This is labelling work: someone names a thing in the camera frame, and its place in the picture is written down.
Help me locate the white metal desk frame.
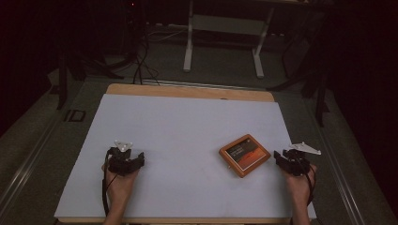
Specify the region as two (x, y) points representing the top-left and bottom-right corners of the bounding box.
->
(182, 0), (277, 80)

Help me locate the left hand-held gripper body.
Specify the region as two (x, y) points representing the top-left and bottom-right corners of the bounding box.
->
(106, 140), (136, 177)

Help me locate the black metal stand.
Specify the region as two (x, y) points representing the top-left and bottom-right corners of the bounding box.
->
(267, 12), (331, 128)
(55, 51), (86, 111)

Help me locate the bundle of black floor cables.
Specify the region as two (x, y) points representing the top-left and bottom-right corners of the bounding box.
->
(93, 18), (161, 86)

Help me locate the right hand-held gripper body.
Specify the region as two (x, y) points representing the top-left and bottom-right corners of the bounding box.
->
(282, 142), (322, 177)

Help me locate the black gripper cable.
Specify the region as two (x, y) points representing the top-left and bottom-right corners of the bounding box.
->
(100, 149), (120, 218)
(303, 160), (317, 208)

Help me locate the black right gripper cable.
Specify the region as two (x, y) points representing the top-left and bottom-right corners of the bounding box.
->
(303, 160), (317, 208)

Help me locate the metal floor rail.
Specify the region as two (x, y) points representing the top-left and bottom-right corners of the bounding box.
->
(314, 121), (368, 225)
(0, 115), (62, 217)

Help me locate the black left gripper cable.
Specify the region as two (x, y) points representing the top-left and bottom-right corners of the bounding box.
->
(100, 149), (120, 218)

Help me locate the person's right hand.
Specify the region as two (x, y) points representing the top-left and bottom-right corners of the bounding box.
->
(283, 163), (318, 208)

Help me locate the person's left hand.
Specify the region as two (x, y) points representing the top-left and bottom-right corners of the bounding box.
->
(100, 162), (141, 205)

